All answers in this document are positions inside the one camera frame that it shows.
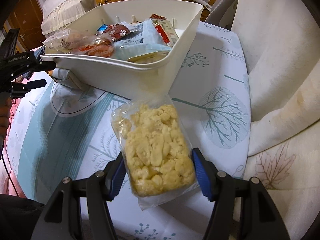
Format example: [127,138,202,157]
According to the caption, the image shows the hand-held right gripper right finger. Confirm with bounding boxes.
[191,147,290,240]

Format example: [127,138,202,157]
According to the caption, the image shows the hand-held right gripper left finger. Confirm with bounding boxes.
[30,152,127,240]

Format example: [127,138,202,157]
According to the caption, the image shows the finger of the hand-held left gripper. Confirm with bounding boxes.
[27,51,57,73]
[11,79,47,94]

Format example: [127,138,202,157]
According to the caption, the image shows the orange pastry packet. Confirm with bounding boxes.
[41,29,87,53]

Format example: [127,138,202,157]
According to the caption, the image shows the clear rice crisp packet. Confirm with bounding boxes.
[126,51,170,63]
[110,99,200,210]

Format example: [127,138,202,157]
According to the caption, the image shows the clear nut snack packet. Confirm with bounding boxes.
[72,34,115,58]

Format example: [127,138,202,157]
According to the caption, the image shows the white plastic bin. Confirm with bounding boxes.
[40,0,204,100]

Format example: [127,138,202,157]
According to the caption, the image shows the dark red snack packet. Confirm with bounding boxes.
[101,23,132,42]

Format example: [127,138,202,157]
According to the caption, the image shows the light blue snack packet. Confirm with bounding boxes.
[114,20,173,60]

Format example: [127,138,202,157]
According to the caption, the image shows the small printed snack packet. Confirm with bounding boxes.
[149,14,180,47]

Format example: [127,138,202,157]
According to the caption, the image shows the person's left hand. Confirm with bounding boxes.
[0,106,11,141]

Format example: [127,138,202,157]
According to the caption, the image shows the brown wooden door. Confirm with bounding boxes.
[7,0,44,53]

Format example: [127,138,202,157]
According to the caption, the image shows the pink blanket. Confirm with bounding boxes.
[0,45,30,195]

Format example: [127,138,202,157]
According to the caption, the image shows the person's dark clothing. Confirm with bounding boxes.
[0,194,45,240]

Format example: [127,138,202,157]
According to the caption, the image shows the cream floral curtain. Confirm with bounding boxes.
[230,0,320,240]

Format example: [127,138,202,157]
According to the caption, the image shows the grey office chair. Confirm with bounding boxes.
[175,0,242,30]

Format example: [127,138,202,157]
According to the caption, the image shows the black cable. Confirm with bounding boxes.
[0,130,21,198]

